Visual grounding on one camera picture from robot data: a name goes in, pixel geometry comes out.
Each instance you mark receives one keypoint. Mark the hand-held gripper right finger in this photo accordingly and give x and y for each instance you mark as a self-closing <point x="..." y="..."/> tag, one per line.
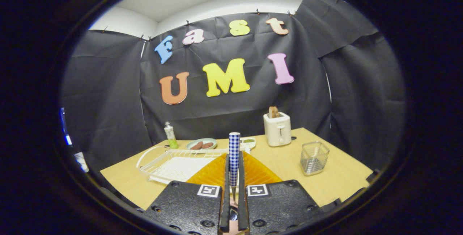
<point x="243" y="209"/>

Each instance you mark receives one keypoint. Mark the white divided dish with grains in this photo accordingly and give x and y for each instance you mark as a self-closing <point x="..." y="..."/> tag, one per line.
<point x="251" y="144"/>

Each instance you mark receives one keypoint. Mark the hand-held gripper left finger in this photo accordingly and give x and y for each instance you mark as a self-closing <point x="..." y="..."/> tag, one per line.
<point x="225" y="209"/>

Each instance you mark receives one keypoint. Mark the brown meat patty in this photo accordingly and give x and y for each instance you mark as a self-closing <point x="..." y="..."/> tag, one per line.
<point x="207" y="145"/>
<point x="197" y="145"/>

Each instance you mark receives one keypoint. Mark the light green plate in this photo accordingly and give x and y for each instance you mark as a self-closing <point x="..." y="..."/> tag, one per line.
<point x="208" y="140"/>

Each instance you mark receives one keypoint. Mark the cream toaster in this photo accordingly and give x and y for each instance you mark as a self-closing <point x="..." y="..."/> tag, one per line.
<point x="276" y="131"/>

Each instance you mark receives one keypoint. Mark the black backdrop cloth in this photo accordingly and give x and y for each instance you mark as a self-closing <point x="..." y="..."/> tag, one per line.
<point x="231" y="112"/>

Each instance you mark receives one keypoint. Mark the clear bottle with green liquid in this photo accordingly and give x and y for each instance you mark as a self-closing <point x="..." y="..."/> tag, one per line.
<point x="170" y="137"/>

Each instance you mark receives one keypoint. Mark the white ribbed drain tray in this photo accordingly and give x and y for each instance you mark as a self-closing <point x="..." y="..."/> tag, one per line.
<point x="184" y="164"/>

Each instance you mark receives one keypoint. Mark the brown toast slice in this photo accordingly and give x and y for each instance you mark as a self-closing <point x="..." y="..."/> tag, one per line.
<point x="276" y="113"/>
<point x="271" y="112"/>

